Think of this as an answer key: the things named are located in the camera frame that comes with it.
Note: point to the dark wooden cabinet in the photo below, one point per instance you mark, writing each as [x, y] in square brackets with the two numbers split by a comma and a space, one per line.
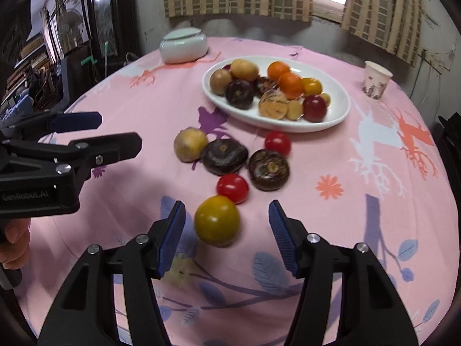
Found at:
[122, 14]

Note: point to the green yellow tomato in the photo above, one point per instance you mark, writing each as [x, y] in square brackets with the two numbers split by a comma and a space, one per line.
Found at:
[217, 220]

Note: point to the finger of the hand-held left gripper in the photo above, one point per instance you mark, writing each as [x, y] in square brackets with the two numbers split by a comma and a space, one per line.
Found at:
[108, 147]
[77, 121]

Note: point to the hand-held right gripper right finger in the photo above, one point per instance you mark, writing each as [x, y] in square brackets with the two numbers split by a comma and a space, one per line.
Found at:
[282, 238]

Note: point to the person's left hand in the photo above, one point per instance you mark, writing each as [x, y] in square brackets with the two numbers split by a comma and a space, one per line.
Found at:
[14, 241]

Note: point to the orange mandarin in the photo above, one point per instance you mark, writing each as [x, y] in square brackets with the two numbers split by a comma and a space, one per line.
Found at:
[278, 70]
[291, 84]

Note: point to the white oval plate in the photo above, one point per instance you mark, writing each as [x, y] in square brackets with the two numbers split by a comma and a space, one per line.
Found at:
[338, 90]

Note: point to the dark red plum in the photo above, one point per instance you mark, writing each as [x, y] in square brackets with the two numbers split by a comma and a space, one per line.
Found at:
[315, 108]

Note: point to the printed paper cup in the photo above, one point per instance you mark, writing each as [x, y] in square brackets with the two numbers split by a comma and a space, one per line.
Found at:
[376, 79]

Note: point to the yellow orange tomato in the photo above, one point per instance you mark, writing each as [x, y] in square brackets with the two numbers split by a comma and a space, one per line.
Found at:
[311, 86]

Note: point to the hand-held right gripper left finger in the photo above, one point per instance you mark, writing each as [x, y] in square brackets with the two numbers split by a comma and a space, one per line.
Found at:
[171, 238]

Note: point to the striped pepino melon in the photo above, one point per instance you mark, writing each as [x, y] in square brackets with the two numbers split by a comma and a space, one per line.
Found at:
[273, 103]

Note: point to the dark grey chair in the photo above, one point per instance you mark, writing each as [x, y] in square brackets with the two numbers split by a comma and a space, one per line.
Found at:
[70, 79]

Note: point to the pink printed tablecloth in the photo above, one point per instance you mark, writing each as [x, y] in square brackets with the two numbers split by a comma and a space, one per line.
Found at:
[360, 187]

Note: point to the electric fan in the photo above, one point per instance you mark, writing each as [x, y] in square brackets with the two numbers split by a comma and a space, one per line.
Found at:
[70, 21]

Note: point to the red cherry tomato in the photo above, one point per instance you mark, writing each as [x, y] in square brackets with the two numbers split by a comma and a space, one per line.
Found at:
[277, 143]
[226, 67]
[232, 187]

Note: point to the white wall socket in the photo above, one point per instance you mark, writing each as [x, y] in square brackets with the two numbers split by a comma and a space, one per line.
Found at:
[437, 63]

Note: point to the greenish tan round fruit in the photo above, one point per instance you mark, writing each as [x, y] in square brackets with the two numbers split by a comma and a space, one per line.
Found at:
[190, 144]

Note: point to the pale green lidded jar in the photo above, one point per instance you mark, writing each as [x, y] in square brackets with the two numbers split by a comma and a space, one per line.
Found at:
[183, 47]

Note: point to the yellowish tan round fruit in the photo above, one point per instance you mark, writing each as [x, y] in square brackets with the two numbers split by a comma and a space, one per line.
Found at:
[244, 69]

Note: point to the narrow striped brown curtain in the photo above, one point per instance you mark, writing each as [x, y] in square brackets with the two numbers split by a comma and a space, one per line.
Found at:
[381, 10]

